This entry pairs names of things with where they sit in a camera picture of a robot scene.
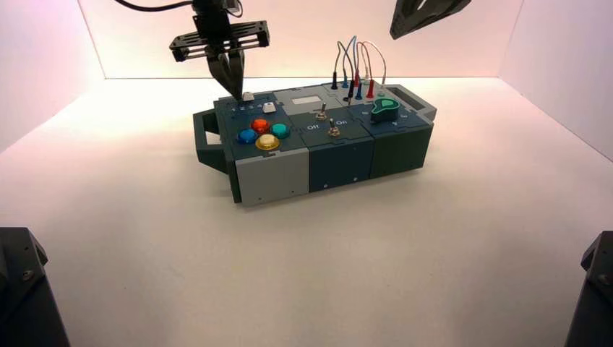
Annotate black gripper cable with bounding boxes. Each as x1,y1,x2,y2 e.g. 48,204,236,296
113,0,195,12

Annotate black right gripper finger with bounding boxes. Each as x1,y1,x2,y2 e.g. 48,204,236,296
393,0,473,40
390,0,419,40

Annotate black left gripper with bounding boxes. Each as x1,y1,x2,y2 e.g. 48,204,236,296
168,0,270,100

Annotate red banana plug lead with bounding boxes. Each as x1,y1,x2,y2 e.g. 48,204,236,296
353,40,375,100

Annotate yellow dome push button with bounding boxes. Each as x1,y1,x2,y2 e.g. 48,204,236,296
255,133,281,152

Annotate black banana plug lead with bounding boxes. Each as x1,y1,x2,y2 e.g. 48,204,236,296
330,40,356,106

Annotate white banana plug lead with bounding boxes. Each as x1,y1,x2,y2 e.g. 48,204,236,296
363,40,388,94

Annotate green rimmed rotary knob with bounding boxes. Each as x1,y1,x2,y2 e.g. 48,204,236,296
369,98,400,124

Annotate grey and blue control box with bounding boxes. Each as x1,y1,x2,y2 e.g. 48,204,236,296
192,83,437,207

